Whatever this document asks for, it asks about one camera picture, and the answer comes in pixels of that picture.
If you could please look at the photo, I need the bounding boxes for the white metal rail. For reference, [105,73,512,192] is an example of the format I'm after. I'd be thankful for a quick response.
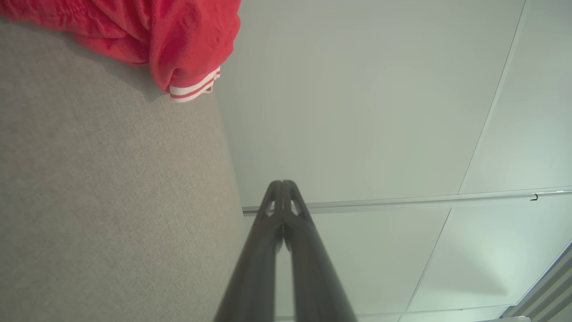
[243,187,572,215]

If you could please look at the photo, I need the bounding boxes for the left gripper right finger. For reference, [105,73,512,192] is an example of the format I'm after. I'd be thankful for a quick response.
[282,180,359,322]

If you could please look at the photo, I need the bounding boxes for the grey ribbed panel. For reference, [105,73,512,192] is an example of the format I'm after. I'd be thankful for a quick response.
[498,241,572,322]

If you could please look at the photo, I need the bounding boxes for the red basketball shorts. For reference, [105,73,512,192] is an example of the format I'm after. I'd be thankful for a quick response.
[0,0,242,103]

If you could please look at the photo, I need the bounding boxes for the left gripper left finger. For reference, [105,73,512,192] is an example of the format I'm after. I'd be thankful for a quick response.
[214,180,285,322]

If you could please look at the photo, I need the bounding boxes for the grey fabric sofa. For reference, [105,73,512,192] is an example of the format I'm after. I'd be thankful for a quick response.
[0,18,248,322]

